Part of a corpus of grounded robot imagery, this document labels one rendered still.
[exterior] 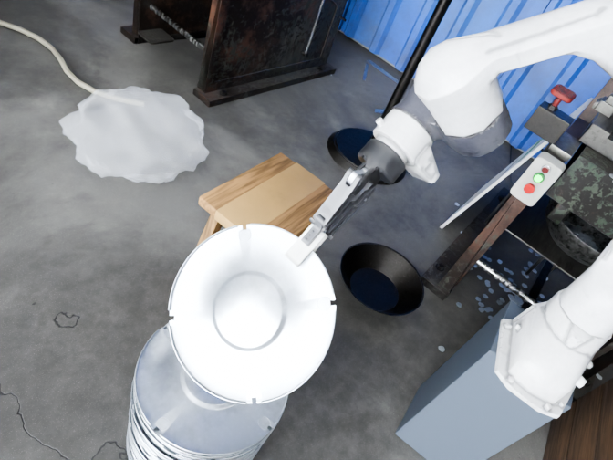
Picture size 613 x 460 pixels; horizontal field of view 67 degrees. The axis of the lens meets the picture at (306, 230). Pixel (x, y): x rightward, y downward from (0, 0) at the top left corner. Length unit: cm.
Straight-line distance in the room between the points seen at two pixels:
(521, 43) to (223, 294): 56
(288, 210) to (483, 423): 68
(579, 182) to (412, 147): 83
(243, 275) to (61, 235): 83
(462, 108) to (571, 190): 89
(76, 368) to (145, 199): 61
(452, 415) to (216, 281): 68
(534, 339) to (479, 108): 50
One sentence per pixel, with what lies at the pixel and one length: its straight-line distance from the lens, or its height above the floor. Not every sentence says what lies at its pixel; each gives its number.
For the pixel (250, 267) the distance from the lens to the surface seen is 79.
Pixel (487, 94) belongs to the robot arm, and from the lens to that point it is 68.
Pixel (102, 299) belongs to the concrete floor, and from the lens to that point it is 138.
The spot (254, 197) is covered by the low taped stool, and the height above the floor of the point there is 33.
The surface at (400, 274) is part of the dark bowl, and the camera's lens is 168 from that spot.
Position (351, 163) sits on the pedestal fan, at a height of 3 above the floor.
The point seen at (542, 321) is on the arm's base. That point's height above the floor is 55.
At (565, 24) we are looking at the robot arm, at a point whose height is 102.
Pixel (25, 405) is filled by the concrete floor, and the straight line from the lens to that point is 125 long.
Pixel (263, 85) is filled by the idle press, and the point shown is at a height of 3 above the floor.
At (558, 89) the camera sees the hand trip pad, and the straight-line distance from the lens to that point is 144.
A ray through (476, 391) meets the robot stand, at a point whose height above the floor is 33.
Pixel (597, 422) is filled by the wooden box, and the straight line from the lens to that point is 151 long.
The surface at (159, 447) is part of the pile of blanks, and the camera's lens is 95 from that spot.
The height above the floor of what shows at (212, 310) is 47.
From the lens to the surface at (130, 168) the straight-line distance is 156.
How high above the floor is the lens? 114
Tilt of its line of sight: 42 degrees down
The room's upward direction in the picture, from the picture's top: 24 degrees clockwise
